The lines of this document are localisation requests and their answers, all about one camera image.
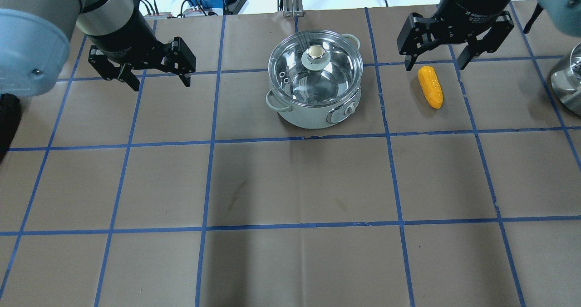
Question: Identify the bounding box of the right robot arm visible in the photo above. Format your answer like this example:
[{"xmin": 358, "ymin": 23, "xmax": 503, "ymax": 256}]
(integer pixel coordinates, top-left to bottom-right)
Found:
[{"xmin": 397, "ymin": 0, "xmax": 580, "ymax": 71}]

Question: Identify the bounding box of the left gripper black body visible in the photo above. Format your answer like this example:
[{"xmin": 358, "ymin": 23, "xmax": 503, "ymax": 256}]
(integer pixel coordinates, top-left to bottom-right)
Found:
[{"xmin": 86, "ymin": 24, "xmax": 163, "ymax": 70}]

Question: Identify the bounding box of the white electric pot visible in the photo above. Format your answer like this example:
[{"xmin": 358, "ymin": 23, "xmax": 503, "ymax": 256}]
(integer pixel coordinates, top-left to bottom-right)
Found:
[{"xmin": 266, "ymin": 30, "xmax": 364, "ymax": 129}]

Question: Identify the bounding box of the glass pot lid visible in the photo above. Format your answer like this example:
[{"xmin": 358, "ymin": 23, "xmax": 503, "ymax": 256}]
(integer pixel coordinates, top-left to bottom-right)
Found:
[{"xmin": 268, "ymin": 30, "xmax": 363, "ymax": 108}]

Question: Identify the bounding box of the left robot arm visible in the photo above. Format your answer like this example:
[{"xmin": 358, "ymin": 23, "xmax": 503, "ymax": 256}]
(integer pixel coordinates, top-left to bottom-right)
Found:
[{"xmin": 0, "ymin": 0, "xmax": 197, "ymax": 96}]

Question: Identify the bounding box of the silver rice cooker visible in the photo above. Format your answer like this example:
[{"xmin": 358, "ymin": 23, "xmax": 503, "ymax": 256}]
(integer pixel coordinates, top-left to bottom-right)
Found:
[{"xmin": 550, "ymin": 44, "xmax": 581, "ymax": 116}]

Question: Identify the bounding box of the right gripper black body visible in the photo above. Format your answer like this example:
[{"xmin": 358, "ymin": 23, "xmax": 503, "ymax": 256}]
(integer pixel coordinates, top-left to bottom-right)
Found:
[{"xmin": 431, "ymin": 0, "xmax": 510, "ymax": 40}]

